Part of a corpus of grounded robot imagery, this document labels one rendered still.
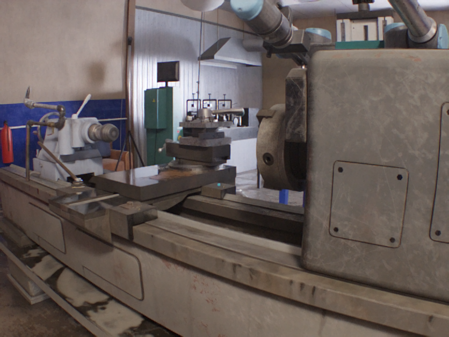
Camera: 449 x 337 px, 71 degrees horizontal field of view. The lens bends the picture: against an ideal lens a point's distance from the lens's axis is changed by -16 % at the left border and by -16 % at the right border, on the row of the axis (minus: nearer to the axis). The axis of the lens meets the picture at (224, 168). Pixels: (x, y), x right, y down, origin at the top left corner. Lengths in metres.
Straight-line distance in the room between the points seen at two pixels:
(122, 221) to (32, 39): 4.59
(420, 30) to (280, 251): 1.19
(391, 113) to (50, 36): 5.31
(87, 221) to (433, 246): 0.99
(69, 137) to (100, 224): 0.74
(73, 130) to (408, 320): 1.63
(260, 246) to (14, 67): 4.79
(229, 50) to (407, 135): 5.84
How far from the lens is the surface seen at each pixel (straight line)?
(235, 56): 6.55
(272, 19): 0.94
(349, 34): 2.20
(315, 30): 2.07
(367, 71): 0.74
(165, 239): 1.08
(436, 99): 0.71
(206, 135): 1.54
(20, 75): 5.43
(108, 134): 1.69
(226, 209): 1.39
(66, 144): 1.88
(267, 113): 1.02
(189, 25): 7.52
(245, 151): 6.74
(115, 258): 1.39
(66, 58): 5.76
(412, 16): 1.67
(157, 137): 5.97
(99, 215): 1.24
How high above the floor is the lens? 1.21
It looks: 10 degrees down
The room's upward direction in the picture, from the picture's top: straight up
